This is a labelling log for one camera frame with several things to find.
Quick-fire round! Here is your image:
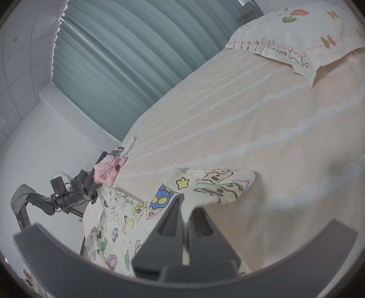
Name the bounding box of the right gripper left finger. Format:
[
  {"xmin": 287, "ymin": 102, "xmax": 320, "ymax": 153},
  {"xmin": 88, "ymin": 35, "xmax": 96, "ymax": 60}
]
[{"xmin": 132, "ymin": 194, "xmax": 186, "ymax": 280}]

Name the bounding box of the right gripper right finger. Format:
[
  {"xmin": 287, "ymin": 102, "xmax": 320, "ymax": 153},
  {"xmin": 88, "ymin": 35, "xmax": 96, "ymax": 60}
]
[{"xmin": 187, "ymin": 207, "xmax": 242, "ymax": 275}]

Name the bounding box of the white printed pyjama top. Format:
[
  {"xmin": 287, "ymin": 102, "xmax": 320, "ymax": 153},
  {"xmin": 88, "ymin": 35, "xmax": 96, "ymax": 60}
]
[{"xmin": 85, "ymin": 166, "xmax": 257, "ymax": 274}]

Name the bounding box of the bed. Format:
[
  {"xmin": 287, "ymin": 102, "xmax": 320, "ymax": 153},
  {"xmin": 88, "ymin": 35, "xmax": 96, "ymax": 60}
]
[{"xmin": 78, "ymin": 0, "xmax": 365, "ymax": 279}]

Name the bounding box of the pink garment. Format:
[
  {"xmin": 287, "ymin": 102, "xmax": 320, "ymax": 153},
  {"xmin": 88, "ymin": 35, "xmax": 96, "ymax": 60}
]
[{"xmin": 94, "ymin": 157, "xmax": 128, "ymax": 187}]

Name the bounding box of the black garment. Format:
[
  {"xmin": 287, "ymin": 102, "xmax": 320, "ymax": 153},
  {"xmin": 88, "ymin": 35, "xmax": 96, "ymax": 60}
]
[{"xmin": 102, "ymin": 146, "xmax": 124, "ymax": 161}]

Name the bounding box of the white garment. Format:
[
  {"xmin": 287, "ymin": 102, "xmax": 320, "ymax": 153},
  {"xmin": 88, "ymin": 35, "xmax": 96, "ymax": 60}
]
[{"xmin": 125, "ymin": 136, "xmax": 138, "ymax": 154}]

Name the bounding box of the blue-green curtain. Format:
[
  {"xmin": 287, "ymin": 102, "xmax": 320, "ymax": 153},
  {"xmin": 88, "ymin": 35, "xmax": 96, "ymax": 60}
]
[
  {"xmin": 60, "ymin": 0, "xmax": 254, "ymax": 83},
  {"xmin": 50, "ymin": 19, "xmax": 186, "ymax": 142}
]

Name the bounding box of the white printed pillow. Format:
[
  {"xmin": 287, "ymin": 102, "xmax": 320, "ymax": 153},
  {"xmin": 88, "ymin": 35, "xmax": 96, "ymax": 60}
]
[{"xmin": 225, "ymin": 0, "xmax": 365, "ymax": 88}]

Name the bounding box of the grey bedside table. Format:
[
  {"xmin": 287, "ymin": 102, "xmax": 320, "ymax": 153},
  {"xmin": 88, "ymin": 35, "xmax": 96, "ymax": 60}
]
[{"xmin": 237, "ymin": 2, "xmax": 264, "ymax": 27}]

